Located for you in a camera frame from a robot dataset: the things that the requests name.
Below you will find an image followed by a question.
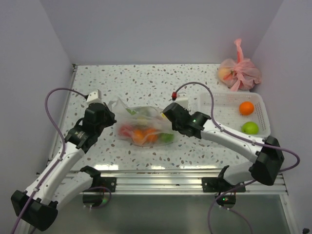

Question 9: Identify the clear printed plastic bag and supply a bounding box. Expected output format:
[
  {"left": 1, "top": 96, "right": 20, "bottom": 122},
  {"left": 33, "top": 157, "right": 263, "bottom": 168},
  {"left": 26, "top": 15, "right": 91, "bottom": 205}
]
[{"left": 108, "top": 98, "right": 177, "bottom": 147}]

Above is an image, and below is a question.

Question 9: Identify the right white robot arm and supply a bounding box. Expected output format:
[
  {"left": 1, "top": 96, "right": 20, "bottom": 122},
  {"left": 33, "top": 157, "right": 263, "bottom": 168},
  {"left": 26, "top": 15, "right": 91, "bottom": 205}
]
[{"left": 163, "top": 102, "right": 284, "bottom": 192}]

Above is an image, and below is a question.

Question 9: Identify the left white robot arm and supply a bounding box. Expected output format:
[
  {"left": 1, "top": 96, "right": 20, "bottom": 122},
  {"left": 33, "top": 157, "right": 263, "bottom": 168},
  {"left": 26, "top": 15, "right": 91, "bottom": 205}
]
[{"left": 11, "top": 102, "right": 116, "bottom": 231}]

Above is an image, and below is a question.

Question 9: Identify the green apple in clear bag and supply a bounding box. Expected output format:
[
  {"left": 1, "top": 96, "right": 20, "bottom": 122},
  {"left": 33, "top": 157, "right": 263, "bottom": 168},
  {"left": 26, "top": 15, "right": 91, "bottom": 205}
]
[{"left": 159, "top": 133, "right": 175, "bottom": 143}]

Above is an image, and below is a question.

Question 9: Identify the red fruit in clear bag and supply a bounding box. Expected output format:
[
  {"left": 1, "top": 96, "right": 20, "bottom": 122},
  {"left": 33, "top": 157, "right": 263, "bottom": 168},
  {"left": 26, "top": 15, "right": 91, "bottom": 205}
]
[{"left": 118, "top": 124, "right": 133, "bottom": 137}]

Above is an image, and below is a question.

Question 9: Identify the orange in clear bag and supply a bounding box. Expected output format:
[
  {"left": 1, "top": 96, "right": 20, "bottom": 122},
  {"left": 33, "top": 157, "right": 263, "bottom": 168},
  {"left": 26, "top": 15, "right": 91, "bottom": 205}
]
[
  {"left": 131, "top": 129, "right": 145, "bottom": 145},
  {"left": 145, "top": 128, "right": 158, "bottom": 143}
]

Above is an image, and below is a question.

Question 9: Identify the peach in pink bag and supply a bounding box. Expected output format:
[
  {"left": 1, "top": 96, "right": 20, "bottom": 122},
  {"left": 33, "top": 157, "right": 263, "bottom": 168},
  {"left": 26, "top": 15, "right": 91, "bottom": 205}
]
[{"left": 217, "top": 67, "right": 233, "bottom": 81}]

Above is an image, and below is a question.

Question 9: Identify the pink plastic bag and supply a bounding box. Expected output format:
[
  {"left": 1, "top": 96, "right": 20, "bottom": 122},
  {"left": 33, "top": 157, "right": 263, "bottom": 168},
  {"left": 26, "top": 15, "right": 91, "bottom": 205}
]
[{"left": 217, "top": 39, "right": 262, "bottom": 92}]

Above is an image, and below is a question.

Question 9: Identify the white plastic basket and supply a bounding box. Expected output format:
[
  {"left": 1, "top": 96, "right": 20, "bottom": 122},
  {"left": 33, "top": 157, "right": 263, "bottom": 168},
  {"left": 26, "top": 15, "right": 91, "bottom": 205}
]
[{"left": 198, "top": 92, "right": 271, "bottom": 137}]

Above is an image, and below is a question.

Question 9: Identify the orange in basket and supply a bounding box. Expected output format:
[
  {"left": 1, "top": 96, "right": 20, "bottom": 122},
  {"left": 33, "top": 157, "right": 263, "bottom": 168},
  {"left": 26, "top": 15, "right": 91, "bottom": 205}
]
[{"left": 239, "top": 101, "right": 254, "bottom": 116}]

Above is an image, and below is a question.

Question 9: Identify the green apple in basket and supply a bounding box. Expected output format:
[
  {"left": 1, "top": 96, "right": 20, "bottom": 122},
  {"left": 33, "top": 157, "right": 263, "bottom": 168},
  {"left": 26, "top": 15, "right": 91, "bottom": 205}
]
[{"left": 241, "top": 121, "right": 259, "bottom": 135}]

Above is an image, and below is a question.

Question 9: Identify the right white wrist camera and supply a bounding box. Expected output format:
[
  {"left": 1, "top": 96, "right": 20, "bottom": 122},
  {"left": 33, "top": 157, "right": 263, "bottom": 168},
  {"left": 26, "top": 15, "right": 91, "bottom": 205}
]
[{"left": 173, "top": 92, "right": 189, "bottom": 110}]

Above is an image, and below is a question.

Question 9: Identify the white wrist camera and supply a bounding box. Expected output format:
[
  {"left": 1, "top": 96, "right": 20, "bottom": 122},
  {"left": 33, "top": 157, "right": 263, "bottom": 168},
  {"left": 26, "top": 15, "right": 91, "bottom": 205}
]
[
  {"left": 173, "top": 92, "right": 189, "bottom": 110},
  {"left": 86, "top": 89, "right": 102, "bottom": 105}
]

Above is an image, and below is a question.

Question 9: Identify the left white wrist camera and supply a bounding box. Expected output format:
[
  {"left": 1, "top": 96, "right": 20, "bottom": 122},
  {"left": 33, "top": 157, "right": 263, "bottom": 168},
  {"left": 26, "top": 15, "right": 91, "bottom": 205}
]
[{"left": 86, "top": 89, "right": 102, "bottom": 105}]

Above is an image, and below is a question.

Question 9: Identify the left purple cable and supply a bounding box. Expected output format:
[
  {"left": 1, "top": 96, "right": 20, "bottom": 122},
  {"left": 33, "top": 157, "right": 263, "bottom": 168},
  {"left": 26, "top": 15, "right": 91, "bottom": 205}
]
[{"left": 9, "top": 87, "right": 90, "bottom": 234}]

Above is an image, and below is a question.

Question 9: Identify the aluminium mounting rail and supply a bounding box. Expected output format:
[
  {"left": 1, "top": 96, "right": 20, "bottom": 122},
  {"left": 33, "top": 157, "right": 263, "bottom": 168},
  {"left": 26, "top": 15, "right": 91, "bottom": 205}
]
[{"left": 65, "top": 168, "right": 285, "bottom": 195}]

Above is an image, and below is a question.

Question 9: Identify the left black base bracket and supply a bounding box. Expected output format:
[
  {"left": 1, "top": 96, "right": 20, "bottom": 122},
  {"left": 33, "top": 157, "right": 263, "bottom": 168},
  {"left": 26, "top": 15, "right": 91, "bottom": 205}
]
[{"left": 85, "top": 177, "right": 117, "bottom": 193}]

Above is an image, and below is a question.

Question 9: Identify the black base bracket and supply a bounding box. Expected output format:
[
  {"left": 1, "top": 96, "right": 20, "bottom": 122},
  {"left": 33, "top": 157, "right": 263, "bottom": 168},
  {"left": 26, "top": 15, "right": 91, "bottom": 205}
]
[
  {"left": 85, "top": 177, "right": 117, "bottom": 193},
  {"left": 201, "top": 177, "right": 246, "bottom": 193}
]

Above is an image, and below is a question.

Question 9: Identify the right black base bracket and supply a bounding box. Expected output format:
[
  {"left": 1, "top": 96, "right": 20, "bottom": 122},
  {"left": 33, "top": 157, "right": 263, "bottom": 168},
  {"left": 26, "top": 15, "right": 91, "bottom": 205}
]
[{"left": 201, "top": 177, "right": 246, "bottom": 193}]

